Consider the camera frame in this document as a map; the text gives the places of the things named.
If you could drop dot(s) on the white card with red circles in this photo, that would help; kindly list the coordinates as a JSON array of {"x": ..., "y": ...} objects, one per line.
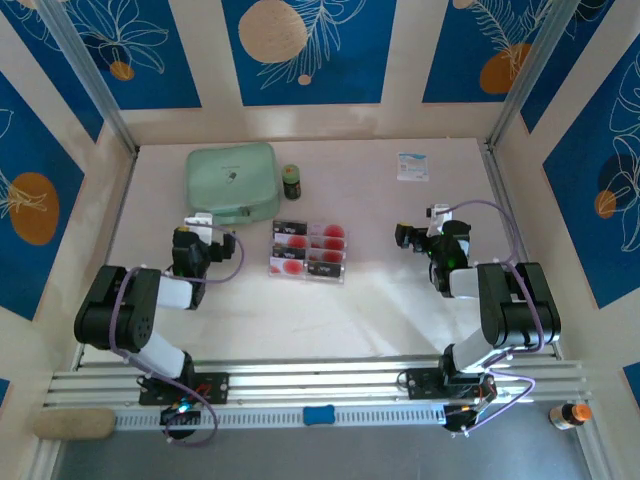
[
  {"x": 327, "y": 256},
  {"x": 329, "y": 231},
  {"x": 328, "y": 244},
  {"x": 291, "y": 241},
  {"x": 287, "y": 267}
]

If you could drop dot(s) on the black VIP membership card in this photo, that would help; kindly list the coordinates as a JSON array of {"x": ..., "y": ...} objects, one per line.
[
  {"x": 290, "y": 228},
  {"x": 289, "y": 253},
  {"x": 326, "y": 271}
]

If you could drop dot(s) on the clear box with red balls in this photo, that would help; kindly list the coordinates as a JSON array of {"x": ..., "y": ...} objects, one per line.
[{"x": 307, "y": 245}]

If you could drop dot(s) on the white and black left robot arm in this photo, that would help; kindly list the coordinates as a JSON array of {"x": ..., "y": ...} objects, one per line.
[{"x": 115, "y": 320}]

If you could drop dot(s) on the mint green zip pouch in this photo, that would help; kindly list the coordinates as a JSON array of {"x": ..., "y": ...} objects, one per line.
[{"x": 230, "y": 180}]

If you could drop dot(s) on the white and blue packet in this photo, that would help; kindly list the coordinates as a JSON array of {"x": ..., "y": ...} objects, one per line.
[{"x": 413, "y": 167}]

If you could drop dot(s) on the dark jar with green lid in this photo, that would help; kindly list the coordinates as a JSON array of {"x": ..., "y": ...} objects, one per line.
[{"x": 291, "y": 185}]

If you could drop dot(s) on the blue bone-shaped clip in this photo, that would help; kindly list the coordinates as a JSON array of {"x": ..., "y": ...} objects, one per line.
[{"x": 318, "y": 415}]

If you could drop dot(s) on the beige foam pad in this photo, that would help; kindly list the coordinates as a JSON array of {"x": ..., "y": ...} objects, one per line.
[{"x": 75, "y": 424}]

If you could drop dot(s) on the brown bottle with orange cap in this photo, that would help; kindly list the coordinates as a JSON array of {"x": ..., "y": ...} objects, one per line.
[{"x": 570, "y": 416}]

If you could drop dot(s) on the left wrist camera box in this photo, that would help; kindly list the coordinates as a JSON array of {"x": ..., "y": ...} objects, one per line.
[{"x": 197, "y": 221}]

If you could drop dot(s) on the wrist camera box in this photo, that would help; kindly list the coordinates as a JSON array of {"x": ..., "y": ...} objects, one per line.
[
  {"x": 197, "y": 221},
  {"x": 440, "y": 212}
]

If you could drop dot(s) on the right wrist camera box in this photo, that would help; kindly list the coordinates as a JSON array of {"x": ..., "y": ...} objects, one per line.
[{"x": 440, "y": 212}]

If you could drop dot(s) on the aluminium table side rail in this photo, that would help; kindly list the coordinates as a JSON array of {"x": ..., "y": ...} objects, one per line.
[{"x": 520, "y": 250}]

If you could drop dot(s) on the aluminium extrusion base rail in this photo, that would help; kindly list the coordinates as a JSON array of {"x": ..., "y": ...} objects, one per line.
[{"x": 320, "y": 385}]

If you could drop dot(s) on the aluminium corner post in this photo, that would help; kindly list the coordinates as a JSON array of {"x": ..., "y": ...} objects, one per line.
[
  {"x": 90, "y": 75},
  {"x": 530, "y": 70}
]

